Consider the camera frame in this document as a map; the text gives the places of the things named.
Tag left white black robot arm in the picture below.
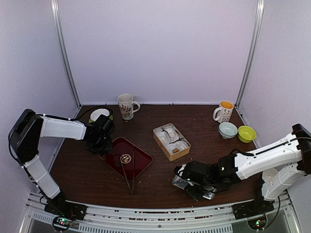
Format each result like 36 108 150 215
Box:
8 109 115 216

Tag beige chocolate tin box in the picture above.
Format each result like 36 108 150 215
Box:
153 123 191 161

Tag white paper cup liner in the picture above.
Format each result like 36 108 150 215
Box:
163 125 177 133
181 141 189 148
155 129 168 138
166 143 180 154

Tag green saucer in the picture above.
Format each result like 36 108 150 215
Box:
88 114 113 124

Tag black tongs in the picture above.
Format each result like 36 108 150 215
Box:
116 144 136 194

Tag white rectangular chocolate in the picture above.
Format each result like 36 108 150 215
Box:
178 142 186 150

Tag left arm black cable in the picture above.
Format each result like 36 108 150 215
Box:
68 105 114 122

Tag beige illustrated tin lid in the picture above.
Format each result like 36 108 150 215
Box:
172 175 217 201

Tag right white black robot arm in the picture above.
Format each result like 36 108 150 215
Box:
174 124 311 215

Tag left aluminium frame post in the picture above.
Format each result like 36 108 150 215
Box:
51 0 81 108

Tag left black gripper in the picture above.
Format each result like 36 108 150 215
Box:
89 136 113 154

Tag tall floral beige mug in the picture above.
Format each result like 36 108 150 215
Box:
117 94 140 120

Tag white bowl near right base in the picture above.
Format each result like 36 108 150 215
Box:
262 168 278 183

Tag pale blue bowl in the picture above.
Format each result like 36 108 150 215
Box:
219 122 238 139

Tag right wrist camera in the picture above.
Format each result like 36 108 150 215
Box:
174 164 186 178

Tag right aluminium frame post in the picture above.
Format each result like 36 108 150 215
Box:
235 0 265 109

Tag lime green bowl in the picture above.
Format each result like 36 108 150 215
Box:
238 125 257 143

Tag aluminium frame post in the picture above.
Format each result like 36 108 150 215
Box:
51 0 81 108
235 0 265 109

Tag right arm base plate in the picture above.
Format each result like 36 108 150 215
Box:
232 200 274 220

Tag dark red lacquer tray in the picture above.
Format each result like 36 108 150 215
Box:
99 137 153 181

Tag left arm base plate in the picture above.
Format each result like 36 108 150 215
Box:
44 201 87 220

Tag white mug yellow interior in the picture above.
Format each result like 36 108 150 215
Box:
213 100 234 123

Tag white teacup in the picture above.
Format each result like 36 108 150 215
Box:
90 108 110 122

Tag front aluminium rail frame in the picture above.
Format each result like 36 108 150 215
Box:
17 192 302 233

